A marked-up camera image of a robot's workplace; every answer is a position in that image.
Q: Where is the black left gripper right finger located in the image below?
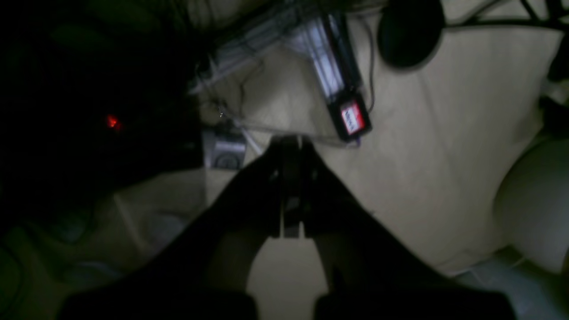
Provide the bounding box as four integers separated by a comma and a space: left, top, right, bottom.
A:
302, 138, 516, 320

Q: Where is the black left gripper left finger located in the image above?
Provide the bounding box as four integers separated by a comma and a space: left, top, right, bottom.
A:
58, 136, 301, 320

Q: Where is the grey foot pedal right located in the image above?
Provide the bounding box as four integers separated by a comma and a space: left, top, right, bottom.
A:
202, 128, 247, 171

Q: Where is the black box with name sticker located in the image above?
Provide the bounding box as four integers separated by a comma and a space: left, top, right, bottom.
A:
327, 92, 373, 143

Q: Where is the black power strip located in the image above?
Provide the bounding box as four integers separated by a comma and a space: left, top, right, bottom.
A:
4, 86, 204, 176

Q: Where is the aluminium table leg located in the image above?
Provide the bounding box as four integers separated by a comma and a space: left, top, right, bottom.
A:
286, 12, 363, 103

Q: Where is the black chair base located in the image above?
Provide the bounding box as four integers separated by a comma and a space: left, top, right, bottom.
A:
377, 0, 569, 69

